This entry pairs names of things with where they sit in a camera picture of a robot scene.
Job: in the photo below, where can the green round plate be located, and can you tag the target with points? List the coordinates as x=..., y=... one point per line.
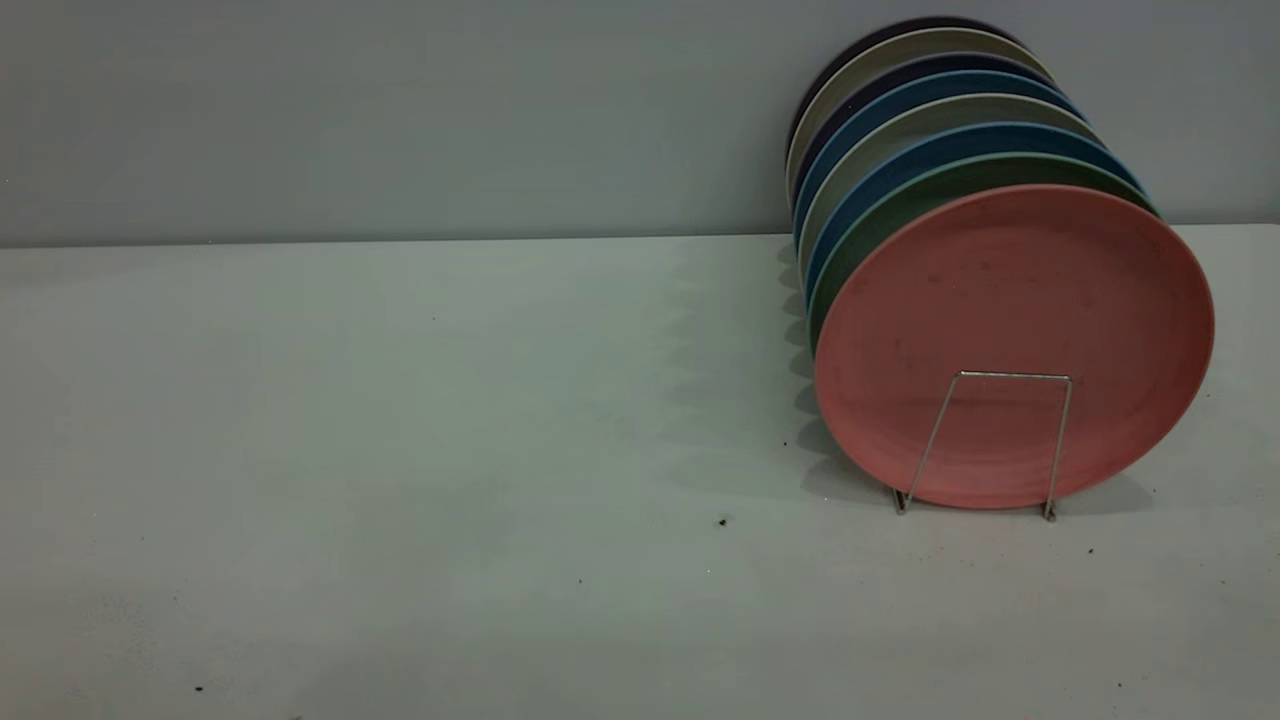
x=900, y=205

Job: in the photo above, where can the blue round plate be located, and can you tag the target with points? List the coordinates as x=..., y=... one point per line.
x=868, y=112
x=900, y=165

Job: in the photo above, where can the beige round plate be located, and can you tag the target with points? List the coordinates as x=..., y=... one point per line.
x=860, y=68
x=880, y=137

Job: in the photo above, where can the dark brown round plate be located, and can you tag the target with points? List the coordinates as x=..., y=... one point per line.
x=866, y=42

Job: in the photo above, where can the dark purple round plate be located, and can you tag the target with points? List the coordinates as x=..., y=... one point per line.
x=868, y=88

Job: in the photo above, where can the pink round plate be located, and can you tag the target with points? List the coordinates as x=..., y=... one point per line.
x=1010, y=330

